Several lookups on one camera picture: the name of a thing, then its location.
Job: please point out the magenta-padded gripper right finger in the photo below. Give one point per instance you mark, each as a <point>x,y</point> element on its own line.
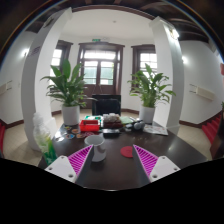
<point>165,166</point>

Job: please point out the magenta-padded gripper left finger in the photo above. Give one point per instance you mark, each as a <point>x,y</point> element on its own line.
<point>58,166</point>

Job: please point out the clear green-labelled drink bottle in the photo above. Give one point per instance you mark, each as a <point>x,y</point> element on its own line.
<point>43,138</point>

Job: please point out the printed paper sheet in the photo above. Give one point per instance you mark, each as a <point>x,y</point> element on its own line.
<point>156,130</point>

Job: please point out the flat round red coaster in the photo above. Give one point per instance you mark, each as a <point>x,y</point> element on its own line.
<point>126,151</point>

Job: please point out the white mug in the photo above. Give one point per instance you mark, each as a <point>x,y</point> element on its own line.
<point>99,150</point>

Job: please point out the red plastic box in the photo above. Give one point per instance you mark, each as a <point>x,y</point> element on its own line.
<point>89,126</point>

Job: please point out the leafy plant in white pot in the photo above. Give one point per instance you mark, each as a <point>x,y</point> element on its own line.
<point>70,115</point>
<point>146,113</point>

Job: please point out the green box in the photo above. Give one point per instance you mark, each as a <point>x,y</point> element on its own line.
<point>91,117</point>

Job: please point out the green notebook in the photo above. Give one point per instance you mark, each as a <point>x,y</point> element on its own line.
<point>126,120</point>

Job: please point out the red carpeted staircase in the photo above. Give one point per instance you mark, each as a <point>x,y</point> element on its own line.
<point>2,135</point>
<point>213,128</point>

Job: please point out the flat black device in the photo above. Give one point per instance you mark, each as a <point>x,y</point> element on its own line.
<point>111,131</point>

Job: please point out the brown tray with white cups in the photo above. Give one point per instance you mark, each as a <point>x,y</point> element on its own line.
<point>111,124</point>

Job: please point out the wooden double glass door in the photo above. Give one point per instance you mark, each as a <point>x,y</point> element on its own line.
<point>100,70</point>

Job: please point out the wooden framed window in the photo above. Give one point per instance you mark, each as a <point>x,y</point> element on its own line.
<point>57,56</point>
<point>148,60</point>

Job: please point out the green exit sign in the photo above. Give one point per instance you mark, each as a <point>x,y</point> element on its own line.
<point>96,40</point>

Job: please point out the white wall radiator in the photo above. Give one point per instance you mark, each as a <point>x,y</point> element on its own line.
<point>203,92</point>
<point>4,88</point>

